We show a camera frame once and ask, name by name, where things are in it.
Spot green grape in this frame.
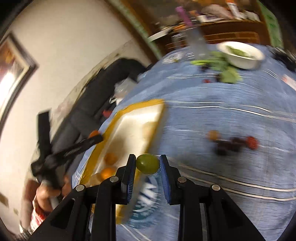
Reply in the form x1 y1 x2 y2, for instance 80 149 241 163
136 154 159 175

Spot person's left hand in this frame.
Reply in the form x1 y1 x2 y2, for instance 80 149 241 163
36 175 72 213

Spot orange mandarin middle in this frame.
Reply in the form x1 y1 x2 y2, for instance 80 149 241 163
100 166 117 181

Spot orange mandarin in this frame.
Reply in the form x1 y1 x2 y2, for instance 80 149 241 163
103 153 118 166
100 166 117 181

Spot orange mandarin top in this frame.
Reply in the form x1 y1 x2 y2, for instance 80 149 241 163
103 153 118 166

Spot dark plum left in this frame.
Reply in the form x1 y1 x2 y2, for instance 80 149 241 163
215 140 231 156

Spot dark plum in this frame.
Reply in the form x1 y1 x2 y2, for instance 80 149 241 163
215 140 231 156
230 137 246 152

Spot dark plum right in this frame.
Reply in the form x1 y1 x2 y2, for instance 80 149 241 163
230 137 246 152

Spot brown small fruit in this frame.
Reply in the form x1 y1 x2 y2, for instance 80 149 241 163
207 130 220 142

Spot red plastic bag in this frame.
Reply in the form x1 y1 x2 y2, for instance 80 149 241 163
102 110 112 119

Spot red fruit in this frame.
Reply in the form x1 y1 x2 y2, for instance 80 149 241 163
245 136 258 150

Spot black sofa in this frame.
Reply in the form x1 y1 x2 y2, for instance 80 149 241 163
51 58 147 151

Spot blue plaid tablecloth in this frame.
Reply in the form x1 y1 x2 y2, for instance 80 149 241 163
114 46 295 240

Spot yellow rimmed white tray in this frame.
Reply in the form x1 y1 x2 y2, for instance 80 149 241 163
79 99 165 224

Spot clear plastic bag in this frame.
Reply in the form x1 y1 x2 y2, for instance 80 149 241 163
109 77 137 105

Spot green leaves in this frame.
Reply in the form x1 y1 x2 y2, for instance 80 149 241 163
190 51 242 84

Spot white card label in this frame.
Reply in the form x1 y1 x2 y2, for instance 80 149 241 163
281 74 296 91

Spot white bowl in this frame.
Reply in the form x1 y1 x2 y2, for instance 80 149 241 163
217 41 265 70

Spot clear glass pitcher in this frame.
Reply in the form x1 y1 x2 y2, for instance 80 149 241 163
171 27 210 60

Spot black electronic devices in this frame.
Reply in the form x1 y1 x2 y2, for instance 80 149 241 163
269 47 296 72

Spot wooden sideboard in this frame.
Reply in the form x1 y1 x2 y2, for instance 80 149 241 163
151 20 271 54

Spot white plastic bag on sideboard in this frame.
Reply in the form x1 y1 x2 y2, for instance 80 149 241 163
201 4 234 20

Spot purple thermos bottle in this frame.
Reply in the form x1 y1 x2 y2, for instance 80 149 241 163
175 6 193 27

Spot white tube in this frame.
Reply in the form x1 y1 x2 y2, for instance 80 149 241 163
226 0 240 19

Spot framed wall picture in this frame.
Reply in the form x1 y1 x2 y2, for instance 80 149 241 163
1 32 38 130

